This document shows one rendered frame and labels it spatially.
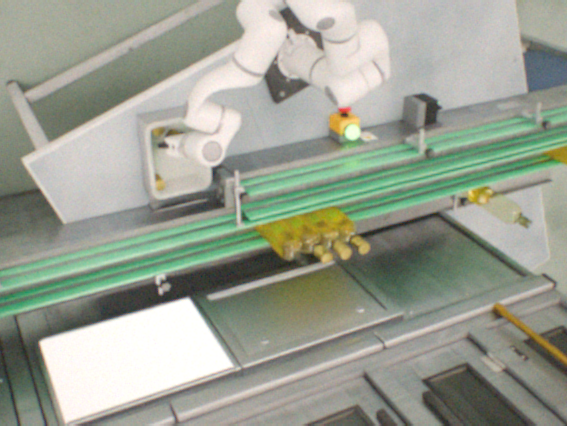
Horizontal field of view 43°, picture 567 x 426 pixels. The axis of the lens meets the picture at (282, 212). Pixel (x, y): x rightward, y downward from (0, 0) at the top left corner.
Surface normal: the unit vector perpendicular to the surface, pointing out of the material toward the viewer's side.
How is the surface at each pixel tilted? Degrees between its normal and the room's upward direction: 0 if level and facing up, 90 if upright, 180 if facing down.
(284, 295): 90
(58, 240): 90
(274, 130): 0
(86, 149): 0
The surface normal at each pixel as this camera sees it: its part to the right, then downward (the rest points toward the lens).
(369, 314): -0.01, -0.87
